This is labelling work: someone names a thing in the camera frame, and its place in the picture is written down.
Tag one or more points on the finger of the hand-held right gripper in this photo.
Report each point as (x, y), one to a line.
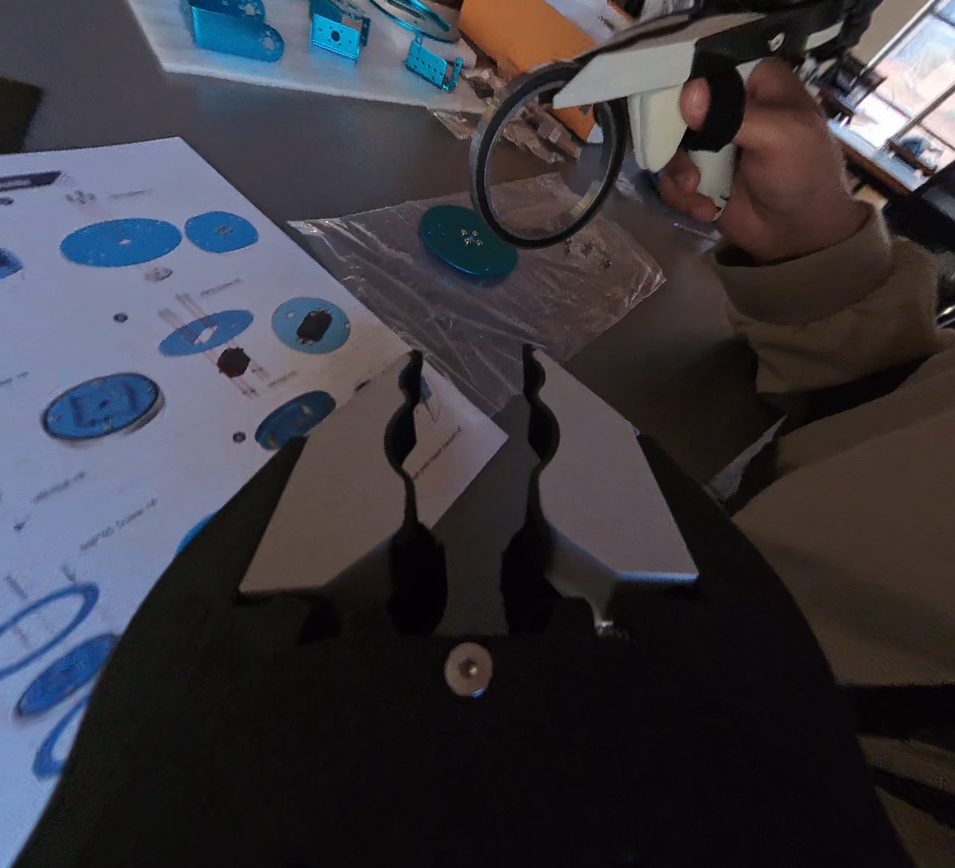
(641, 32)
(634, 73)

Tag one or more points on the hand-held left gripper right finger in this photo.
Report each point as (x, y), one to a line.
(612, 510)

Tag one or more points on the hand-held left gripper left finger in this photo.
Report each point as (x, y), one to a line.
(336, 510)

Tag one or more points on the clear plastic bag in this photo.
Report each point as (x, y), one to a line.
(462, 316)

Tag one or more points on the blue round disc plate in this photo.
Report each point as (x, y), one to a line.
(455, 256)

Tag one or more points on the person's right forearm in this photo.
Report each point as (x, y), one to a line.
(821, 316)

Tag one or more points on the person's right hand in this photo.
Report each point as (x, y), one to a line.
(783, 174)

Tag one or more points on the window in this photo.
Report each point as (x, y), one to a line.
(918, 77)

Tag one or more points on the orange cardboard box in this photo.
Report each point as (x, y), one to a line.
(515, 17)

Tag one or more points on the pile of small screw bags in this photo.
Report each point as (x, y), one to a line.
(489, 88)

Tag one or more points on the large blue flange plate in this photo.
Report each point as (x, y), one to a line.
(440, 28)

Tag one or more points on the open assembly manual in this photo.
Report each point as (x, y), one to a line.
(149, 435)

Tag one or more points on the white foam sheet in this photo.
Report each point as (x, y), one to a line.
(298, 73)

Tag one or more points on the small blue U bracket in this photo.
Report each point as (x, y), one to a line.
(429, 62)

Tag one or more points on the blue square servo bracket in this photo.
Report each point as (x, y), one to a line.
(336, 32)

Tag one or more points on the large blue U bracket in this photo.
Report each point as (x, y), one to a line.
(231, 25)

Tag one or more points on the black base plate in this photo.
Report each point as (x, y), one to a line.
(15, 114)

